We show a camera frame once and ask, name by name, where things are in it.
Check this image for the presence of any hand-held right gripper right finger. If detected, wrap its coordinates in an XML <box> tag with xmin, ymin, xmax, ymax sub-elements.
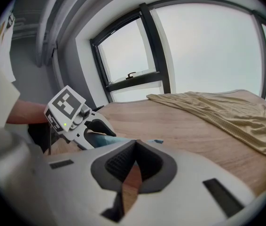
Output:
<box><xmin>123</xmin><ymin>139</ymin><xmax>258</xmax><ymax>226</ymax></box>

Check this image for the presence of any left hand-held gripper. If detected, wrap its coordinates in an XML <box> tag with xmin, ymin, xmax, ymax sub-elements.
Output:
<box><xmin>44</xmin><ymin>85</ymin><xmax>117</xmax><ymax>151</ymax></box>

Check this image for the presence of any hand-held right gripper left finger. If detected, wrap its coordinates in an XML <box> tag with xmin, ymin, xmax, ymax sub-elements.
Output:
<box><xmin>0</xmin><ymin>139</ymin><xmax>138</xmax><ymax>226</ymax></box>

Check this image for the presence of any teal umbrella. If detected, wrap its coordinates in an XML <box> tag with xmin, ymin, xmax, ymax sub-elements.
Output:
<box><xmin>86</xmin><ymin>132</ymin><xmax>164</xmax><ymax>149</ymax></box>

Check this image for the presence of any person's left forearm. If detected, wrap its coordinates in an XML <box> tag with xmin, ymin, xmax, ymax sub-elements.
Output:
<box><xmin>6</xmin><ymin>98</ymin><xmax>48</xmax><ymax>125</ymax></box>

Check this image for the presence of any wooden table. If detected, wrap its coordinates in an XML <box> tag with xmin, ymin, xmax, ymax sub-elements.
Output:
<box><xmin>43</xmin><ymin>89</ymin><xmax>266</xmax><ymax>211</ymax></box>

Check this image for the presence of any yellow cloth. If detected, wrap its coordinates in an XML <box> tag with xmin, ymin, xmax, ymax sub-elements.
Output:
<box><xmin>146</xmin><ymin>91</ymin><xmax>266</xmax><ymax>162</ymax></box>

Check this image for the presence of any black-framed opening window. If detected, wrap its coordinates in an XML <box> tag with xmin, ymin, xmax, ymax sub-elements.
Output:
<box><xmin>89</xmin><ymin>10</ymin><xmax>164</xmax><ymax>93</ymax></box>

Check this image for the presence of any large fixed window pane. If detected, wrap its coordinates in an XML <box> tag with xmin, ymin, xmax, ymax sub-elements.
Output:
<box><xmin>151</xmin><ymin>1</ymin><xmax>263</xmax><ymax>97</ymax></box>

